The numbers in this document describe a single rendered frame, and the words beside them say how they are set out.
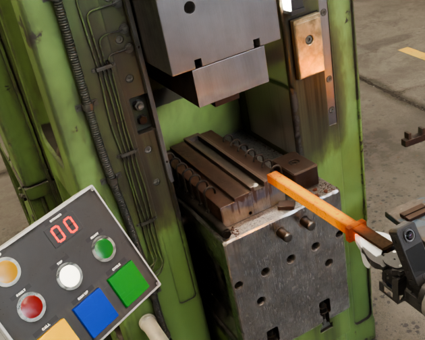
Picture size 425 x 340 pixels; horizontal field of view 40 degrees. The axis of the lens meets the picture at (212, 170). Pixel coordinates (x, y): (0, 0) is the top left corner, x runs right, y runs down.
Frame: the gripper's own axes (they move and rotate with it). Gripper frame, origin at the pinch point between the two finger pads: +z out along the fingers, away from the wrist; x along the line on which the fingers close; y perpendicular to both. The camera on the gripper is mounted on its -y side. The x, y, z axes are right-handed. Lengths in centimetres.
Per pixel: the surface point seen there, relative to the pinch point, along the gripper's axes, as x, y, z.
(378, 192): 120, 108, 133
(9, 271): -66, -8, 25
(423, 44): 302, 109, 281
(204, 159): -4, 9, 67
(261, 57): 5, -26, 42
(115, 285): -47, 6, 24
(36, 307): -64, 0, 21
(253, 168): 4, 9, 51
